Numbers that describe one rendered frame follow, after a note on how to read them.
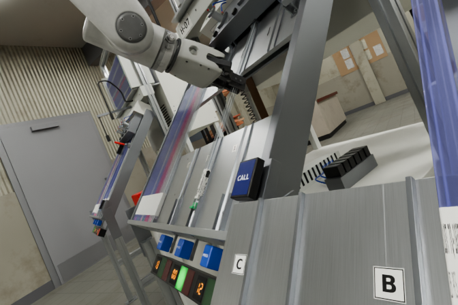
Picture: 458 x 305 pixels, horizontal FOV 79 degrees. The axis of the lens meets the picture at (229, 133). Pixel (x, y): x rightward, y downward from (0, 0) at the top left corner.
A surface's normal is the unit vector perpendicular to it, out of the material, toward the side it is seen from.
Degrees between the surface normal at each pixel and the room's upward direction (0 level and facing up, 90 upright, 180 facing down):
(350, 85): 90
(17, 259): 90
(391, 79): 90
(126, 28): 116
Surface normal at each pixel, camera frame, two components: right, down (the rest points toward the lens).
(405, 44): -0.77, 0.33
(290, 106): 0.50, -0.23
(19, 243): 0.75, -0.33
